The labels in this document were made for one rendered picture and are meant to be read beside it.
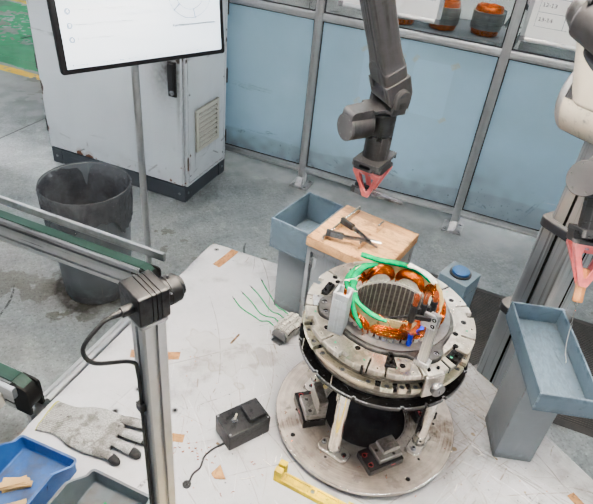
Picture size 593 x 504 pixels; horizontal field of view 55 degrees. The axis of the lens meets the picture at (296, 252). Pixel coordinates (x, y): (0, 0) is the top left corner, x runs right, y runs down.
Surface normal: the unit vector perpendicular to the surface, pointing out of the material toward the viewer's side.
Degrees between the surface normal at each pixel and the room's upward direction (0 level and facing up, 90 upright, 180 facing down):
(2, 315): 0
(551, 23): 90
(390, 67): 89
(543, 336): 0
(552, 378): 0
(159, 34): 83
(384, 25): 98
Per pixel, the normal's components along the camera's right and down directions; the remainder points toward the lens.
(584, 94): -0.86, 0.22
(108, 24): 0.65, 0.40
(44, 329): 0.09, -0.81
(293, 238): -0.55, 0.44
